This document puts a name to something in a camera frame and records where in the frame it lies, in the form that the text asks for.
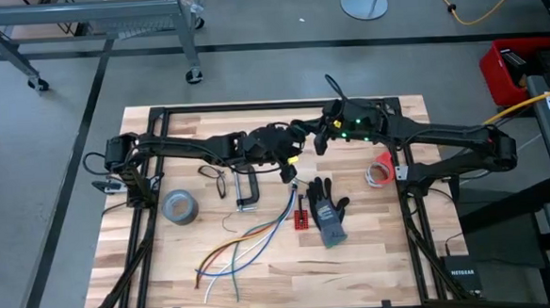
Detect red plastic bin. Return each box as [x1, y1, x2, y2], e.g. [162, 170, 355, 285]
[477, 35, 550, 110]

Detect black C-clamp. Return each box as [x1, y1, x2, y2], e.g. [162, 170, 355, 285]
[231, 162, 262, 214]

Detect silver lamp stand round base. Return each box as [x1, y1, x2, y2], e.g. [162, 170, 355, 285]
[340, 0, 391, 24]

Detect bundle of coloured wires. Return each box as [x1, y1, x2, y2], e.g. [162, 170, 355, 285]
[198, 188, 302, 304]

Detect black Netgear network switch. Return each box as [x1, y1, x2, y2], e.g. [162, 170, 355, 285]
[439, 252, 484, 298]

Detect black aluminium table frame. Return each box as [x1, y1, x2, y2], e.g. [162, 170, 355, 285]
[0, 86, 550, 308]

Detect grey metal cart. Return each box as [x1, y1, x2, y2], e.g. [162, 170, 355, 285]
[0, 0, 210, 96]

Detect red studded toy brick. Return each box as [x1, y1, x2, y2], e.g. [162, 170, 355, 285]
[293, 209, 310, 232]

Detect blue cable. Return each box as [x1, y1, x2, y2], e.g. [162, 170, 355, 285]
[190, 187, 302, 279]

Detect black and grey work glove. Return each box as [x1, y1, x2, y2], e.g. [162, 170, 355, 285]
[304, 174, 353, 251]

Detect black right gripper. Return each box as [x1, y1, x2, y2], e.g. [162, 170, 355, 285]
[301, 98, 351, 157]

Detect grey duct tape roll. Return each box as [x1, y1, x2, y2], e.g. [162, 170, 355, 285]
[159, 187, 201, 227]

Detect white tape roll red dispenser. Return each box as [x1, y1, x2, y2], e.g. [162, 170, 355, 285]
[363, 150, 396, 190]

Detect thin brown wire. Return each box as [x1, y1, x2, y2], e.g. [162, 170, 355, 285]
[220, 211, 238, 235]

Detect bundle of coloured cables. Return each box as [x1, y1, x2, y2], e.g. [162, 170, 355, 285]
[226, 189, 301, 303]

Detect hanging yellow power cord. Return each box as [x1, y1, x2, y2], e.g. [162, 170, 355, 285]
[481, 84, 550, 126]

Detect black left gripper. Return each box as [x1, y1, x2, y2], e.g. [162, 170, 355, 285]
[247, 118, 309, 186]

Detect red cable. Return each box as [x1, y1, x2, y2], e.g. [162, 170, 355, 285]
[189, 189, 299, 290]

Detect black framed safety glasses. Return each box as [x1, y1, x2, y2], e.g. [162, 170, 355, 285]
[196, 163, 229, 202]

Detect yellow cable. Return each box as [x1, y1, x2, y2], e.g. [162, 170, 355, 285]
[192, 189, 299, 272]

